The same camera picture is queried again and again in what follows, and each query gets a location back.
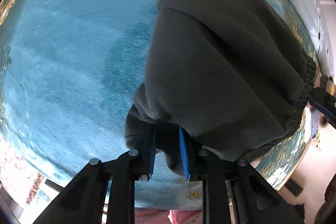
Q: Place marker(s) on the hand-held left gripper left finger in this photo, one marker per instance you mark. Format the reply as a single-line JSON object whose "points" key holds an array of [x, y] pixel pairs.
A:
{"points": [[151, 153]]}

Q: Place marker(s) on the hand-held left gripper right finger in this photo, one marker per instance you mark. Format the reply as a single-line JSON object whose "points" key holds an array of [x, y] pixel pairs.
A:
{"points": [[183, 153]]}

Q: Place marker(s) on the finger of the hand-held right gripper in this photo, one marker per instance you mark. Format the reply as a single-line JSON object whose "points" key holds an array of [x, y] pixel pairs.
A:
{"points": [[324, 103]]}

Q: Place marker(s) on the dark grey garment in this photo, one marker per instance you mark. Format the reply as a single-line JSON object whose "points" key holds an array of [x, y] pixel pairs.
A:
{"points": [[223, 69]]}

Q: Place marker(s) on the small folded patterned cloth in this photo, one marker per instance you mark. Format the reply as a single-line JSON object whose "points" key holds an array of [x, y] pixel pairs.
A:
{"points": [[329, 84]]}

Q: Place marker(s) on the teal floral blanket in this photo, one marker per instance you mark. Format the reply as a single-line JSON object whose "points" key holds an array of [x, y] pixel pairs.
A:
{"points": [[73, 56]]}

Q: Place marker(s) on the white grey floral sheet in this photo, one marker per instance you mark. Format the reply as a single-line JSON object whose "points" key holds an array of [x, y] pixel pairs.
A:
{"points": [[15, 171]]}

